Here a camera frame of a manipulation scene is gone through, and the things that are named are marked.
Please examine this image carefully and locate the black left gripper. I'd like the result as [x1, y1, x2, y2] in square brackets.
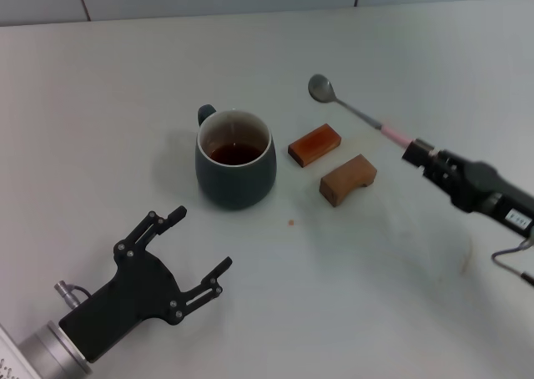
[58, 205, 234, 364]

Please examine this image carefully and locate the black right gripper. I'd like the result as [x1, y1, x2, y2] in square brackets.
[401, 137, 534, 235]

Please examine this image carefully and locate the dark grey ceramic mug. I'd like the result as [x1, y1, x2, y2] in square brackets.
[194, 104, 277, 211]

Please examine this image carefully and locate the pink handled metal spoon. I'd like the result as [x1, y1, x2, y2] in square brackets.
[307, 73, 419, 149]

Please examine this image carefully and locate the light brown arched wooden block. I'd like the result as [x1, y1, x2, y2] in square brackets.
[320, 154, 379, 207]

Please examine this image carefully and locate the reddish brown flat wooden block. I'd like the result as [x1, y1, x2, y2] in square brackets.
[287, 123, 343, 169]

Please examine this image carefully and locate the left gripper cable with plug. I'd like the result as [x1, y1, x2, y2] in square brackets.
[53, 280, 91, 311]

